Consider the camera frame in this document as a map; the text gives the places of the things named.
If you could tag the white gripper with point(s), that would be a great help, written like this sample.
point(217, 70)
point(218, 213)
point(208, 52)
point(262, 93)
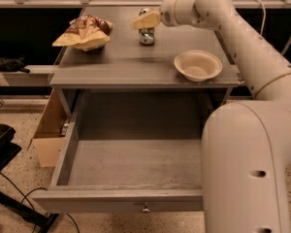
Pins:
point(168, 16)

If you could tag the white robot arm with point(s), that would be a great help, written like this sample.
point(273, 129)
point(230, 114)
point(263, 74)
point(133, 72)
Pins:
point(246, 145)

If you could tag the grey cabinet with top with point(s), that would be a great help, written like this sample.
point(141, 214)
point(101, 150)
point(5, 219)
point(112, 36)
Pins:
point(125, 81)

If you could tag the grey open top drawer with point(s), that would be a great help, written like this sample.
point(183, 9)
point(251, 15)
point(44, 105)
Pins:
point(115, 167)

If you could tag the round metal drawer knob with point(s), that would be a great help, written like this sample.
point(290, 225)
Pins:
point(145, 209)

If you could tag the white paper bowl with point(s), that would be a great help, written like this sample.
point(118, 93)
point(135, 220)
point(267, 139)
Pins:
point(198, 66)

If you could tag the brown yellow chip bag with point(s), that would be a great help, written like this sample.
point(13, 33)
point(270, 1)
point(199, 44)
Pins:
point(85, 33)

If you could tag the black cloth on ledge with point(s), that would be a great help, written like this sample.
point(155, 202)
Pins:
point(12, 65)

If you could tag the brown cardboard box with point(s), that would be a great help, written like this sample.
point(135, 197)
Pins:
point(47, 139)

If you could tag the black stand base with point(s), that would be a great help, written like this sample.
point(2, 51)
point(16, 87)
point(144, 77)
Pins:
point(8, 150)

